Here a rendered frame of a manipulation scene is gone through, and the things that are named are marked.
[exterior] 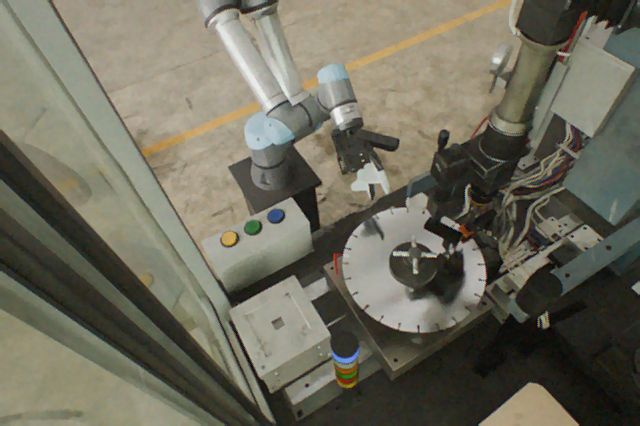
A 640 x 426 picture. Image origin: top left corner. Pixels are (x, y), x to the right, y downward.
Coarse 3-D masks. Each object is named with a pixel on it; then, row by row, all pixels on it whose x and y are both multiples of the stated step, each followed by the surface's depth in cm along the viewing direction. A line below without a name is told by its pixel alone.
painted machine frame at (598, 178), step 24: (624, 48) 53; (624, 96) 58; (624, 120) 60; (600, 144) 65; (624, 144) 61; (576, 168) 71; (600, 168) 67; (624, 168) 63; (576, 192) 73; (600, 192) 69; (624, 192) 65; (624, 216) 69; (624, 240) 87; (576, 264) 84; (600, 264) 84; (624, 264) 110; (528, 288) 75; (552, 288) 74; (528, 312) 78
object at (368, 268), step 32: (384, 224) 105; (416, 224) 104; (448, 224) 104; (352, 256) 100; (384, 256) 99; (448, 256) 98; (480, 256) 98; (352, 288) 95; (384, 288) 95; (416, 288) 94; (448, 288) 94; (480, 288) 93; (384, 320) 90; (416, 320) 90; (448, 320) 89
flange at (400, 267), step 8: (400, 248) 99; (408, 248) 99; (424, 248) 99; (392, 256) 98; (400, 256) 98; (424, 256) 97; (392, 264) 97; (400, 264) 97; (408, 264) 95; (424, 264) 96; (432, 264) 96; (392, 272) 96; (400, 272) 96; (408, 272) 95; (424, 272) 95; (432, 272) 95; (400, 280) 95; (408, 280) 94; (416, 280) 94; (424, 280) 94
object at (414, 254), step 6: (414, 240) 96; (414, 246) 95; (396, 252) 94; (402, 252) 94; (408, 252) 94; (414, 252) 93; (420, 252) 93; (426, 252) 94; (432, 252) 94; (408, 258) 95; (414, 258) 93; (414, 264) 92; (414, 270) 91
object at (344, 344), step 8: (336, 336) 68; (344, 336) 68; (352, 336) 67; (336, 344) 67; (344, 344) 67; (352, 344) 67; (336, 352) 66; (344, 352) 66; (352, 352) 66; (336, 360) 68; (344, 360) 67; (352, 360) 68
